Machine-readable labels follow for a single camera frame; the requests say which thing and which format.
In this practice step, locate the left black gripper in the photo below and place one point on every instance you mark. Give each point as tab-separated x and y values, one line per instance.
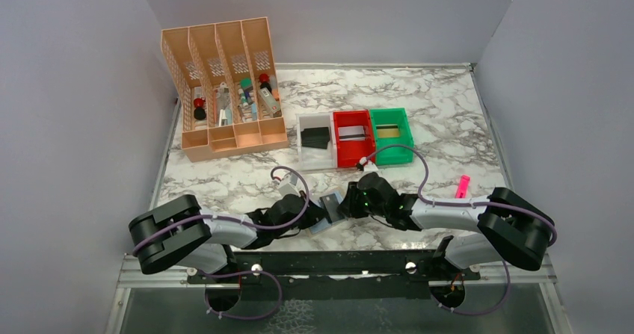
314	214

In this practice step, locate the black cards in white bin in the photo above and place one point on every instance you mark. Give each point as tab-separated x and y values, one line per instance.
317	137

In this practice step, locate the green plastic bin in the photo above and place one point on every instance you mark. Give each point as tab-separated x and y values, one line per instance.
394	155

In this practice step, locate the gold card in green bin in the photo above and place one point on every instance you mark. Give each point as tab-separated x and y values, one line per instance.
388	131

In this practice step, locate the red black small bottle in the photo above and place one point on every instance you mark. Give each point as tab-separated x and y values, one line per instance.
264	81

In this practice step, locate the red plastic bin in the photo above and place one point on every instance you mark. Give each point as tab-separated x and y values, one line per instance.
348	153

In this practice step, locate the silver card in red bin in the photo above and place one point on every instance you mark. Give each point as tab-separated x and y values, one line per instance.
352	133

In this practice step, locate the beige card holder wallet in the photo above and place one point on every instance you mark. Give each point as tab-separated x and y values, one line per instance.
322	225

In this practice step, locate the green capped tube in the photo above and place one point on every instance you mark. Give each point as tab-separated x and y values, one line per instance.
247	102

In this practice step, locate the white plastic bin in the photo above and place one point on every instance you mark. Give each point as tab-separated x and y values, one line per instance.
316	159

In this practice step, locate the pink marker pen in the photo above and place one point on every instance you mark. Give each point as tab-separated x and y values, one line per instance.
463	187

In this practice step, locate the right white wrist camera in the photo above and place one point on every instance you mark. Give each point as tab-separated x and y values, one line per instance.
366	165

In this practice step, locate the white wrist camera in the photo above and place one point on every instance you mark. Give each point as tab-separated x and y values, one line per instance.
289	183
366	165

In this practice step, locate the silver items in organizer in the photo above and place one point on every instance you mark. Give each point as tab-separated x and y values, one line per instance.
223	107

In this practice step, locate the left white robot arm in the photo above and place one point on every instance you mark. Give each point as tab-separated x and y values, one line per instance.
176	233

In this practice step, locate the white box in organizer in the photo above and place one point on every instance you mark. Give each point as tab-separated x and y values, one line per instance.
271	105

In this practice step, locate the peach desk file organizer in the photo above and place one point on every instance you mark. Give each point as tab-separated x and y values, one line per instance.
225	76

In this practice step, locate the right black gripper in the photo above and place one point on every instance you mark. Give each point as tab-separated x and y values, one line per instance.
349	206

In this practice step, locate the black metal base rail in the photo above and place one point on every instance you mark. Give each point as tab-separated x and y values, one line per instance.
334	275

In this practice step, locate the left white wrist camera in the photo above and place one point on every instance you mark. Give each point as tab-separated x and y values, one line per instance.
289	183

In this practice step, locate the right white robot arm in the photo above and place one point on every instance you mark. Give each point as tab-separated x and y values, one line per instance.
499	227

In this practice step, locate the red capped black bottle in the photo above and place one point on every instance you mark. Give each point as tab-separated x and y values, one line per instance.
199	112

